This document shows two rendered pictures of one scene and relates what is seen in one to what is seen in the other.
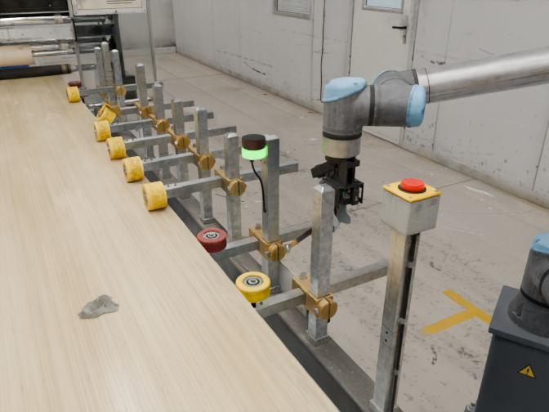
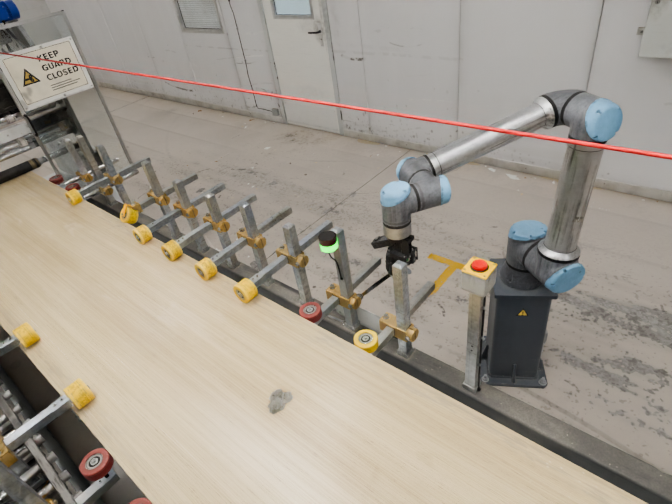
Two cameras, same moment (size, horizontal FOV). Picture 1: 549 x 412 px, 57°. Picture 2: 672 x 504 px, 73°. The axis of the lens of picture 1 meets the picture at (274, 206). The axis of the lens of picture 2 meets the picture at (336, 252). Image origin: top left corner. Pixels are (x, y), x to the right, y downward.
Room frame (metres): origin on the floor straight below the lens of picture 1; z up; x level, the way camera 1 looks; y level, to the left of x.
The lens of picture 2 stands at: (0.01, 0.36, 2.03)
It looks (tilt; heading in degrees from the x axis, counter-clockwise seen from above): 37 degrees down; 345
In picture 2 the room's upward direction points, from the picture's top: 10 degrees counter-clockwise
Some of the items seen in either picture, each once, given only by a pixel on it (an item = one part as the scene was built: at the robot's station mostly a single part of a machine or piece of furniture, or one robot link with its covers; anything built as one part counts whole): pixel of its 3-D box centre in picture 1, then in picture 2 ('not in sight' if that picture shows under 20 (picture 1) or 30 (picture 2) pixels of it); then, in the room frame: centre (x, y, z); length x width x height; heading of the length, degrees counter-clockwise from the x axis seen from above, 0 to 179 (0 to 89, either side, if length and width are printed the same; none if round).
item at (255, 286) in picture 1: (253, 299); (367, 348); (0.97, 0.05, 0.85); 0.08 x 0.08 x 0.11
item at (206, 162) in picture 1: (201, 157); (251, 238); (1.69, 0.26, 0.95); 0.14 x 0.06 x 0.05; 29
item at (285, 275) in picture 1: (283, 278); (360, 315); (1.22, -0.03, 0.75); 0.26 x 0.01 x 0.10; 29
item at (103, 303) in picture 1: (97, 303); (277, 398); (0.88, 0.38, 0.91); 0.09 x 0.07 x 0.02; 126
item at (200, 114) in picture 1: (204, 172); (258, 249); (1.67, 0.25, 0.90); 0.04 x 0.04 x 0.48; 29
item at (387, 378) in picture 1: (395, 327); (475, 341); (0.78, -0.24, 0.93); 0.05 x 0.05 x 0.45; 29
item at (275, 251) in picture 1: (265, 244); (343, 297); (1.25, 0.02, 0.85); 0.14 x 0.06 x 0.05; 29
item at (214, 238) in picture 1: (212, 252); (312, 319); (1.19, 0.17, 0.85); 0.08 x 0.08 x 0.11
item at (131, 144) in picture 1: (177, 136); (215, 221); (1.93, 0.38, 0.95); 0.50 x 0.04 x 0.04; 119
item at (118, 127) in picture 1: (159, 121); (184, 207); (2.15, 0.50, 0.95); 0.50 x 0.04 x 0.04; 119
